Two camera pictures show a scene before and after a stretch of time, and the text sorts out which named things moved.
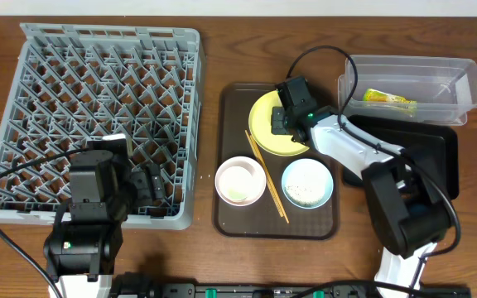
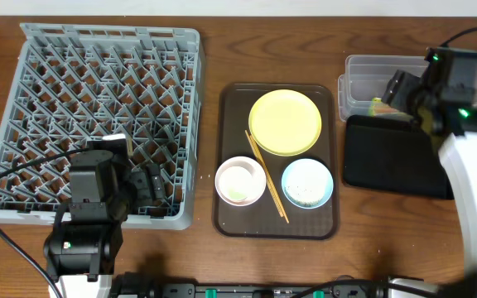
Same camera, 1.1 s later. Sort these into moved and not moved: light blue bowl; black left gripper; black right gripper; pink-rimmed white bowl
Moved: black right gripper
Not moved: light blue bowl; black left gripper; pink-rimmed white bowl
